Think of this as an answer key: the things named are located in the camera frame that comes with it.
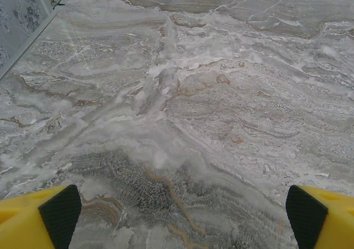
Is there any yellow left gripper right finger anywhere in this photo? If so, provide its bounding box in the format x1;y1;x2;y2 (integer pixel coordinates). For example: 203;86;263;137
285;184;354;249

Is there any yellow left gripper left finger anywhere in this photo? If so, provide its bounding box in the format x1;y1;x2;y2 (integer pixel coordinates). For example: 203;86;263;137
0;184;82;249

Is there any aluminium frame rail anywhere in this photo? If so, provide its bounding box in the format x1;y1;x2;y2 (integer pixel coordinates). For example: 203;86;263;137
0;0;70;81

